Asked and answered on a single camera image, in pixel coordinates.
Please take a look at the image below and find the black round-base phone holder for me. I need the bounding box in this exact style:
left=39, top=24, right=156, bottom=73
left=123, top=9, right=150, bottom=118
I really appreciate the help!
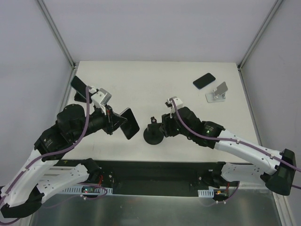
left=143, top=116, right=164, bottom=145

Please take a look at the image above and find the silver metal phone stand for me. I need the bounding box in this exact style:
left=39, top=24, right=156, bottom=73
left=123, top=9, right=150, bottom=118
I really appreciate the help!
left=206, top=81, right=228, bottom=103

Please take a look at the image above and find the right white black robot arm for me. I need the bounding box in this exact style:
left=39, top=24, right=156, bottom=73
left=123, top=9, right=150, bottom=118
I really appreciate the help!
left=159, top=107, right=298, bottom=196

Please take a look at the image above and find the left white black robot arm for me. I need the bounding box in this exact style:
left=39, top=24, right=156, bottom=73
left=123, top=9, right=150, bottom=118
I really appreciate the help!
left=0, top=104, right=127, bottom=219

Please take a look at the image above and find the black stand far left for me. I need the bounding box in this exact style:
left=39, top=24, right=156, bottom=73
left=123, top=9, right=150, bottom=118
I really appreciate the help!
left=74, top=92, right=86, bottom=103

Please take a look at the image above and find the blue phone top right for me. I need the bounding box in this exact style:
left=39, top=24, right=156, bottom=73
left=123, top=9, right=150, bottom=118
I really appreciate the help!
left=192, top=73, right=216, bottom=89

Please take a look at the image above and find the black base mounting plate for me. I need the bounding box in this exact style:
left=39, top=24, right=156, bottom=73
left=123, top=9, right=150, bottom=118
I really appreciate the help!
left=58, top=159, right=251, bottom=197

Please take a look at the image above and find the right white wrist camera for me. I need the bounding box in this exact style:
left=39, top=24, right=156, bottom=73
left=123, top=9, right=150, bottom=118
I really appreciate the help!
left=165, top=97, right=183, bottom=118

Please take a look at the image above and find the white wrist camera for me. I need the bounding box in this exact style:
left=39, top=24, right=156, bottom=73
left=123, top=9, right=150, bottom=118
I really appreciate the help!
left=89, top=87, right=111, bottom=115
left=165, top=97, right=183, bottom=118

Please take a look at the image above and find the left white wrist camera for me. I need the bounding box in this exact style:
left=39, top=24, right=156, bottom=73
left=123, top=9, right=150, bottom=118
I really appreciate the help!
left=89, top=87, right=111, bottom=115

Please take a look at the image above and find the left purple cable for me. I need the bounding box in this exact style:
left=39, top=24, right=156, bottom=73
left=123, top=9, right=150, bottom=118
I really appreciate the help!
left=0, top=86, right=109, bottom=226

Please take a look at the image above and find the right white cable duct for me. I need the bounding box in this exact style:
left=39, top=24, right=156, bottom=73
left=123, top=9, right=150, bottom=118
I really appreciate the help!
left=198, top=189, right=214, bottom=198

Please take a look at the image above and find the white cable duct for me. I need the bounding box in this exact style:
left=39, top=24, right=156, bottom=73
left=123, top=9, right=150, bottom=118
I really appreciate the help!
left=61, top=185, right=113, bottom=195
left=198, top=189, right=214, bottom=198

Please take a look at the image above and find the left white cable duct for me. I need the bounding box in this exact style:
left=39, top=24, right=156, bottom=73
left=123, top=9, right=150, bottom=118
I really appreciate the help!
left=61, top=185, right=113, bottom=195

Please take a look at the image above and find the right aluminium frame post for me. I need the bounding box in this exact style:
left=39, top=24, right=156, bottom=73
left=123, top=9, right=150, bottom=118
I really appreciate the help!
left=237, top=0, right=285, bottom=71

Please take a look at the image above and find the aluminium frame post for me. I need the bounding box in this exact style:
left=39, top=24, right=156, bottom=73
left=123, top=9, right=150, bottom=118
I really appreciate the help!
left=36, top=0, right=76, bottom=69
left=237, top=0, right=285, bottom=71

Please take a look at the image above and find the left aluminium frame post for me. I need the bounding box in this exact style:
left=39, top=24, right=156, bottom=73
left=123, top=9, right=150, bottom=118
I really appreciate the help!
left=36, top=0, right=76, bottom=69

